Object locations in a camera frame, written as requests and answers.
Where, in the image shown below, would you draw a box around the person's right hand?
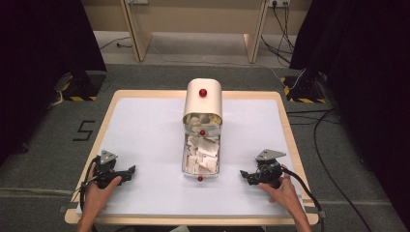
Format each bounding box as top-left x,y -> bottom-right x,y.
257,164 -> 305,217

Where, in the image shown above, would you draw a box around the person's left hand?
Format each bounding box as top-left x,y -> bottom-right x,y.
81,162 -> 123,220

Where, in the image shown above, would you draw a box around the thin black floor cable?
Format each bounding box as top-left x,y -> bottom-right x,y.
99,36 -> 133,50

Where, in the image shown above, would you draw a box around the white table sheet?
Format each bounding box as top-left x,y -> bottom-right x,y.
75,97 -> 305,217

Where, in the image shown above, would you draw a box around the hand-held gripper cable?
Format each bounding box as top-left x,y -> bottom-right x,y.
78,156 -> 102,214
280,166 -> 324,223

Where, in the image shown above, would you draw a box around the black wall socket cables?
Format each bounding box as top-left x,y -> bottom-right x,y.
260,1 -> 296,65

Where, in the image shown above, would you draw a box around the white cable with adapter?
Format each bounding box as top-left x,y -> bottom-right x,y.
47,72 -> 74,108

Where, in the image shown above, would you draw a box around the long clear drawer red knob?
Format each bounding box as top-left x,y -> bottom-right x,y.
181,132 -> 221,182

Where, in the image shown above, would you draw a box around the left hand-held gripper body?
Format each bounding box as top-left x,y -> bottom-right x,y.
95,149 -> 126,189

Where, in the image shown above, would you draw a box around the short clear drawer red knob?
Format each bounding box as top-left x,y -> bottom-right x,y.
183,112 -> 223,137

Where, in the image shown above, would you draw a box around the pile of white paper scraps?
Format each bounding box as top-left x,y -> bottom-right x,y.
185,134 -> 220,174
186,113 -> 222,130

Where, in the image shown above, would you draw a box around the left hand-held gripper cable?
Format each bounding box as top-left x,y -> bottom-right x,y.
78,156 -> 102,214

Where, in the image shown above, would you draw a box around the black stand base striped tape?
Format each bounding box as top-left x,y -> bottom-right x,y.
279,75 -> 327,104
60,71 -> 107,102

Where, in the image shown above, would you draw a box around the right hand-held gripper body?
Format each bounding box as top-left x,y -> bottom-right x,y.
253,148 -> 287,189

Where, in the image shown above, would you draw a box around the black curtain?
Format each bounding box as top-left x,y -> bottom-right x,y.
288,0 -> 410,226
0,0 -> 107,165

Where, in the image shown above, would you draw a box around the right hand-held gripper cable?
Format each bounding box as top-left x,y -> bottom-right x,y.
280,166 -> 324,223

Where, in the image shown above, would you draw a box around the light wooden desk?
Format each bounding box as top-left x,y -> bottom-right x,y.
80,0 -> 312,64

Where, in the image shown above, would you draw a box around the beige box lid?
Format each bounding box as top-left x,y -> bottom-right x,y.
182,77 -> 223,131

